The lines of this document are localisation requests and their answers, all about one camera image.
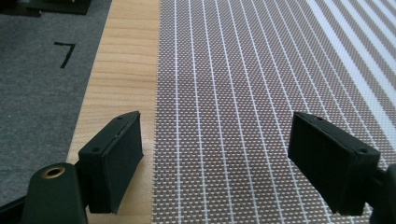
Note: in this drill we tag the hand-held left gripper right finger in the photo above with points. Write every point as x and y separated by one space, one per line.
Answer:
330 165

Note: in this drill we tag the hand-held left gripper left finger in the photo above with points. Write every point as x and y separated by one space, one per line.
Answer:
109 158

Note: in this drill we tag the brown white striped woven placemat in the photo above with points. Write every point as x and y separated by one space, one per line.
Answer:
249 109

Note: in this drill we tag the dark stand base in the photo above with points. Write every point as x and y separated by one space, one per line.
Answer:
53 6

